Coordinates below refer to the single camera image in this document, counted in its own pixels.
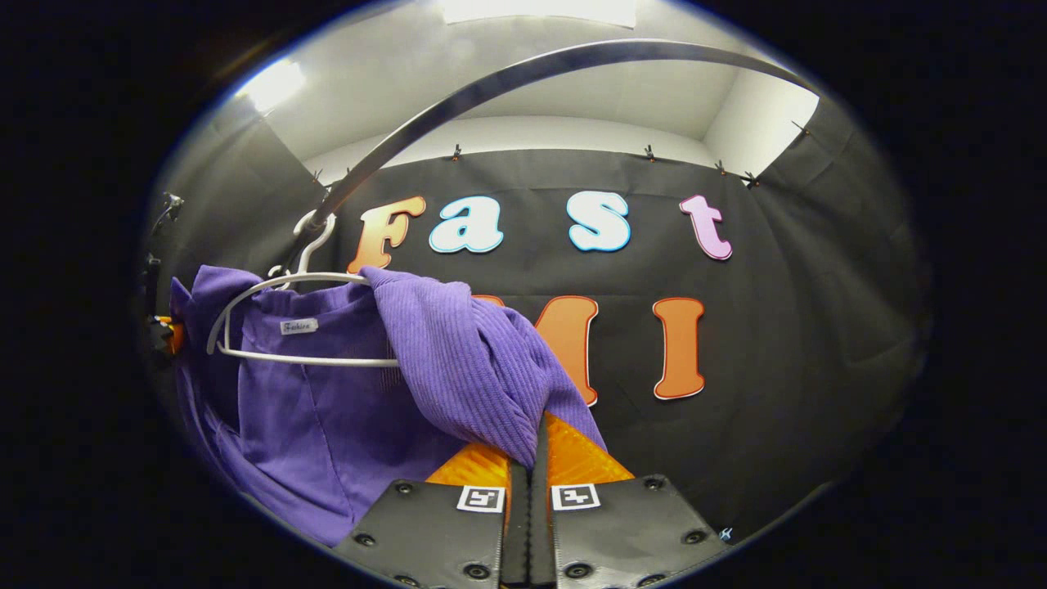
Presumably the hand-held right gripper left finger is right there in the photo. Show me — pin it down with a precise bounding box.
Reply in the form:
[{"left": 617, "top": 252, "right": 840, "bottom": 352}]
[{"left": 334, "top": 442, "right": 533, "bottom": 589}]

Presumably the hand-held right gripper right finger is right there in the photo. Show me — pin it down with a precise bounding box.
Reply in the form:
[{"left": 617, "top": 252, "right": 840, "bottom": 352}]
[{"left": 533, "top": 413, "right": 730, "bottom": 588}]

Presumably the purple corduroy jacket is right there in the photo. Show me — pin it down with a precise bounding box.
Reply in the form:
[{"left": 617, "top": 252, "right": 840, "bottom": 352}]
[{"left": 168, "top": 263, "right": 610, "bottom": 547}]

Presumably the black clothes rack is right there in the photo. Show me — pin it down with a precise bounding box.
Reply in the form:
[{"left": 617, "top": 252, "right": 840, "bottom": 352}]
[{"left": 311, "top": 38, "right": 823, "bottom": 232}]

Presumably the ceiling light panel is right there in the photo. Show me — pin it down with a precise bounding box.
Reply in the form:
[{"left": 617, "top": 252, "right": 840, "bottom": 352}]
[{"left": 237, "top": 59, "right": 308, "bottom": 114}]

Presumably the black backdrop cloth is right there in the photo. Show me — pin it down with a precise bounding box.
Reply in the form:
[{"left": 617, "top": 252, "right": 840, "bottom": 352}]
[{"left": 139, "top": 98, "right": 929, "bottom": 545}]

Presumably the row of black cloth clips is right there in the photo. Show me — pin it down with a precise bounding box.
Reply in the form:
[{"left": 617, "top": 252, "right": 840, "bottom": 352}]
[{"left": 311, "top": 120, "right": 811, "bottom": 191}]

